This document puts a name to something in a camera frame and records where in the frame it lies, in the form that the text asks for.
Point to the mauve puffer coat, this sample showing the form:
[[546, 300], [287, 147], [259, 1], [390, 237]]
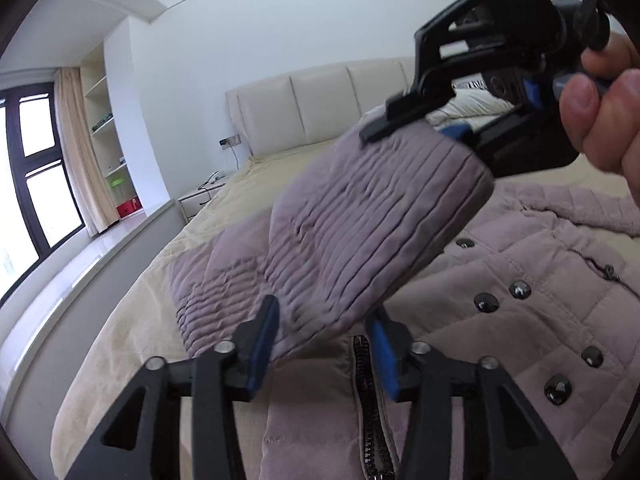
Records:
[[415, 224]]

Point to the zebra pattern pillow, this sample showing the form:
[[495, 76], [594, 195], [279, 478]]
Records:
[[473, 82]]

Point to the beige bed with sheet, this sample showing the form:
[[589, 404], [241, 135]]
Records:
[[150, 309]]

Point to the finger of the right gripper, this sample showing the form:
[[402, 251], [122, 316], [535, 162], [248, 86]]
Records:
[[461, 132], [400, 110]]

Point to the black framed window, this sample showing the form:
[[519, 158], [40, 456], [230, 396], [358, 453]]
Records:
[[39, 212]]

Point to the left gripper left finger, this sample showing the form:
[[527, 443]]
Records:
[[254, 340]]

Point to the person's right hand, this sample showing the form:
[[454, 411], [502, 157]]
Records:
[[600, 110]]

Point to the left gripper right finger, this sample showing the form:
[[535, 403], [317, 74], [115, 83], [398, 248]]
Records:
[[391, 344]]

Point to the wall power socket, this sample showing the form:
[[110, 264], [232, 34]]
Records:
[[230, 142]]

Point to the white bedside table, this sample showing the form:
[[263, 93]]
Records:
[[193, 202]]

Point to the white folded duvet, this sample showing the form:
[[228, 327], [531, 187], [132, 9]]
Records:
[[477, 107]]

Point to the green container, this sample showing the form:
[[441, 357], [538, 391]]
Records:
[[119, 190]]

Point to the white wall shelf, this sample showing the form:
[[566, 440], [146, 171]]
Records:
[[101, 121]]

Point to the red box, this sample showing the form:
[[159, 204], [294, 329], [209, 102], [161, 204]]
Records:
[[129, 207]]

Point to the cream padded headboard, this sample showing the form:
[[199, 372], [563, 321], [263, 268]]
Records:
[[313, 105]]

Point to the beige curtain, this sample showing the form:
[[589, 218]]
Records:
[[96, 207]]

